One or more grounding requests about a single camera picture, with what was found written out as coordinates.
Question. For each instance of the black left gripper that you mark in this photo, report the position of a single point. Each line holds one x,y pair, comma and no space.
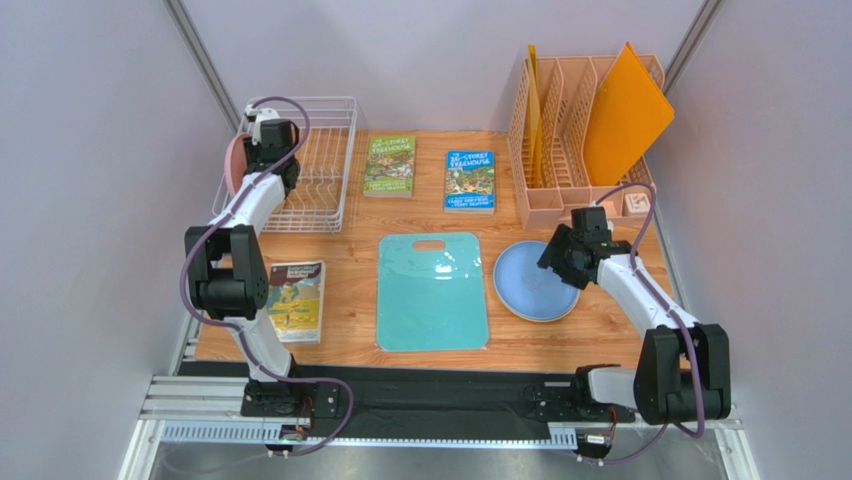
252,151

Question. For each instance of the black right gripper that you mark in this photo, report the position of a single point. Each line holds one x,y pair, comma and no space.
559,254

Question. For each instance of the blue plate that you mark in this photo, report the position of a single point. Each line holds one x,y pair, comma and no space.
516,274

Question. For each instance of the yellow bear plate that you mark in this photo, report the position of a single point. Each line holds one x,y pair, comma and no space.
541,310

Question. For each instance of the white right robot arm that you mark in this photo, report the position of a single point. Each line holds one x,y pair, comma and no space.
683,373

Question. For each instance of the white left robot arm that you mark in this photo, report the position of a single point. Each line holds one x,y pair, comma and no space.
224,270

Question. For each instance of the pink plate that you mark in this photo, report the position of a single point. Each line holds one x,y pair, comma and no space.
235,163

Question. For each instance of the blue 26-Storey Treehouse book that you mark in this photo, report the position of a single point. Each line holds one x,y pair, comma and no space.
470,182

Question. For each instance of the green 65-Storey Treehouse book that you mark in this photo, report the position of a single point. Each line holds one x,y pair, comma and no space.
390,167

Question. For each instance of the pink plastic desk organizer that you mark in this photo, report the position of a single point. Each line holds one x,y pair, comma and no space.
566,87

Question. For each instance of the teal cutting board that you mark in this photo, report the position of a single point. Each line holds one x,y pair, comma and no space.
431,293

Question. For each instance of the thin orange folder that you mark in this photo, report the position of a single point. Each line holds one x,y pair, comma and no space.
534,112

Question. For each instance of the Brideshead Revisited paperback book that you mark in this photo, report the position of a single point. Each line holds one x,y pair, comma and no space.
296,299

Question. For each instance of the black base mat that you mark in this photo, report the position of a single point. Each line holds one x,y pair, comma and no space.
415,404

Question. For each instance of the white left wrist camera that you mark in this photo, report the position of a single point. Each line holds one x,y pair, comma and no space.
255,117

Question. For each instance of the white wire dish rack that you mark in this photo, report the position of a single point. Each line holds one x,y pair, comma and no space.
328,135

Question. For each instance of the aluminium frame rail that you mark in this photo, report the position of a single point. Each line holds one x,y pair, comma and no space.
197,410

